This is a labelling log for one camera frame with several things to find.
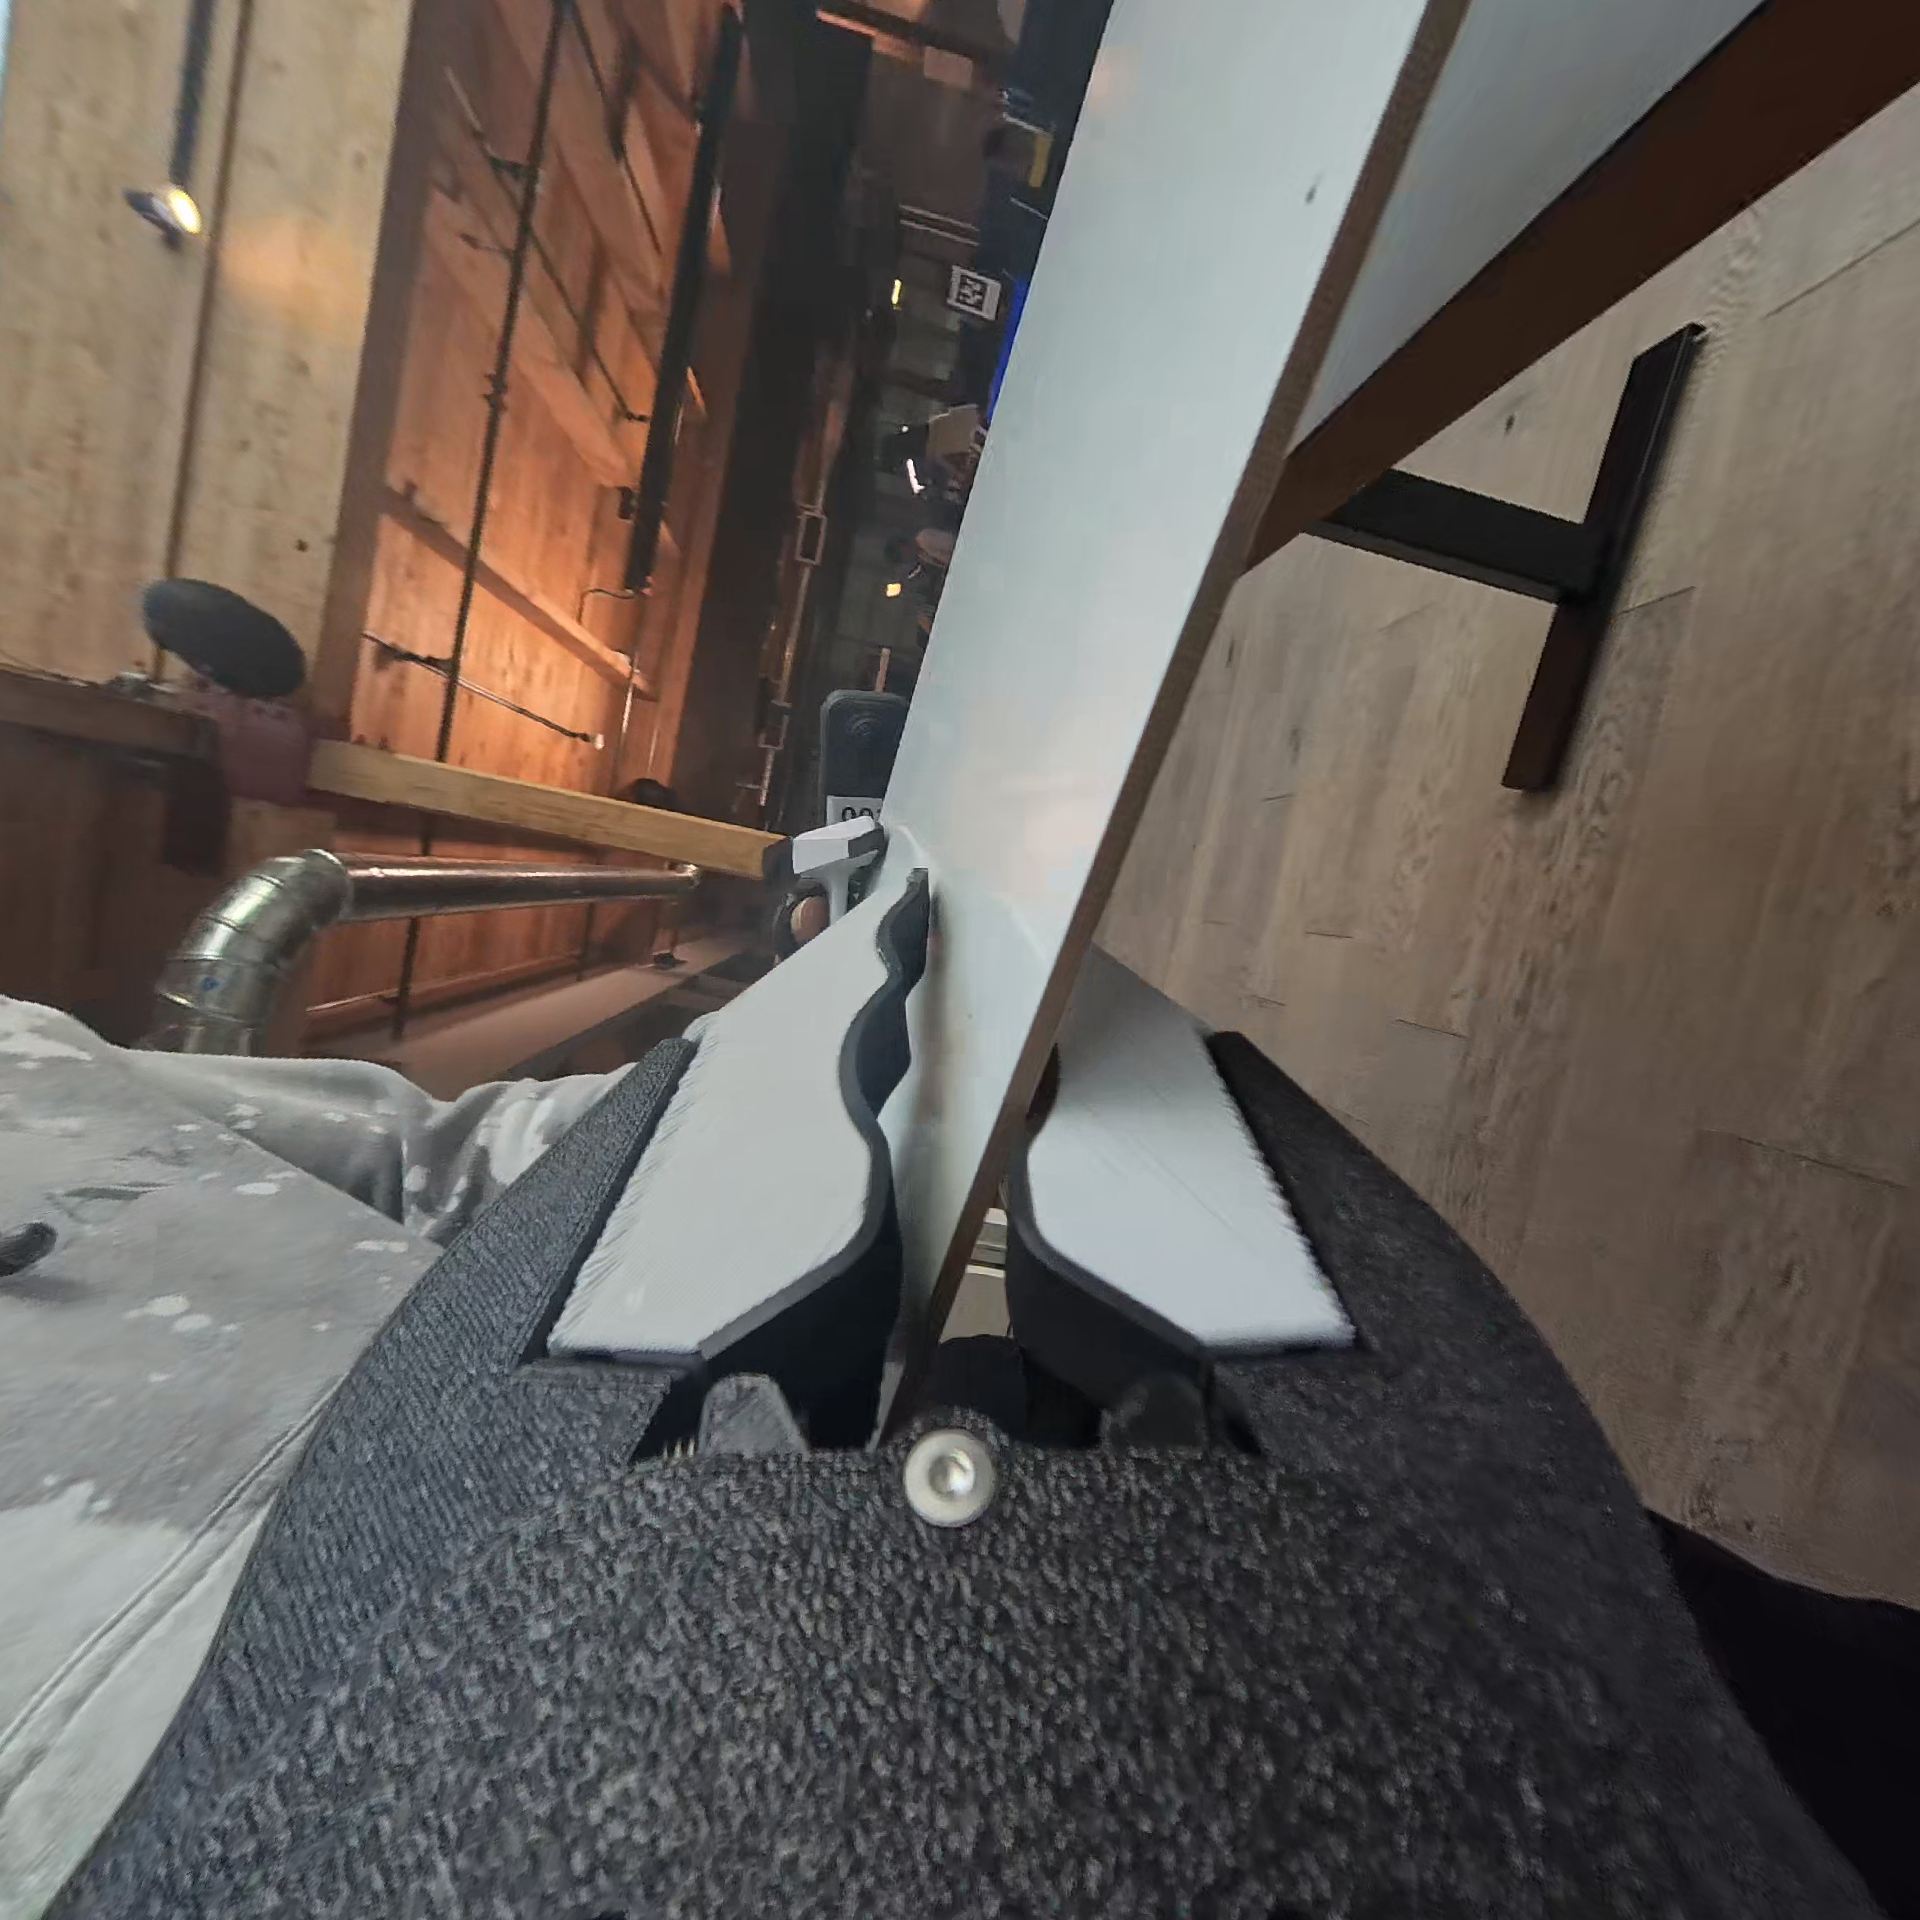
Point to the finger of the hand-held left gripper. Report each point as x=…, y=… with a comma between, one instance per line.
x=833, y=850

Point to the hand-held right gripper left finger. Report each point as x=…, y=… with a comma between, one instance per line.
x=750, y=1185

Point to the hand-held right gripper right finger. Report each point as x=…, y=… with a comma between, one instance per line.
x=1185, y=1200

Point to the white rounded board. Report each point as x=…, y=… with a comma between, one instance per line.
x=1081, y=525

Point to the person's left forearm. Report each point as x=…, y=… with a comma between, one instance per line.
x=524, y=1141

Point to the dark desk leg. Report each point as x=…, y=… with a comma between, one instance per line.
x=1591, y=554

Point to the person's left hand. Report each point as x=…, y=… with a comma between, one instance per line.
x=806, y=913

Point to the light wooden beam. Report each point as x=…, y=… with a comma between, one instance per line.
x=524, y=802

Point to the black and white marker tag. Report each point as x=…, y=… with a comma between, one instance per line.
x=974, y=293

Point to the black round dish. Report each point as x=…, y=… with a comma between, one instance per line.
x=225, y=639

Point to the black clip microphone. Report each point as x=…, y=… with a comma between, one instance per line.
x=22, y=1248

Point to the dark wooden counter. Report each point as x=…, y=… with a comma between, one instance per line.
x=90, y=840

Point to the ceiling spotlight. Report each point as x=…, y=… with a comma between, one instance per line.
x=173, y=212

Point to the black ceiling rail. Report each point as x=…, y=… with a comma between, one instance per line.
x=674, y=331

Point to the silver ventilation duct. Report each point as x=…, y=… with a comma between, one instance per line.
x=254, y=930

